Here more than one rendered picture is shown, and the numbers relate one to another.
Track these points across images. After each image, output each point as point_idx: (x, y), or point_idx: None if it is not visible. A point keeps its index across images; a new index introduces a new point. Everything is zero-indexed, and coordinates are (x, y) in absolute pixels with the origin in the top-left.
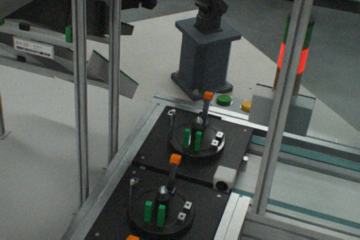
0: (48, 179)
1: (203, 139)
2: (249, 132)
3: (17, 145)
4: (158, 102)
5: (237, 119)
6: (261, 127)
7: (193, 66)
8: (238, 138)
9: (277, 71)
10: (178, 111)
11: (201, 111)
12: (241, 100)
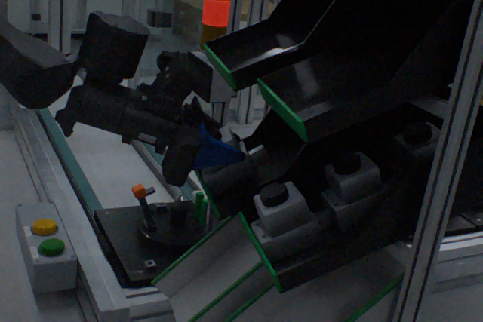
0: None
1: None
2: (107, 210)
3: None
4: (124, 298)
5: (83, 229)
6: (80, 211)
7: None
8: (128, 213)
9: (225, 31)
10: (131, 266)
11: (98, 258)
12: (33, 238)
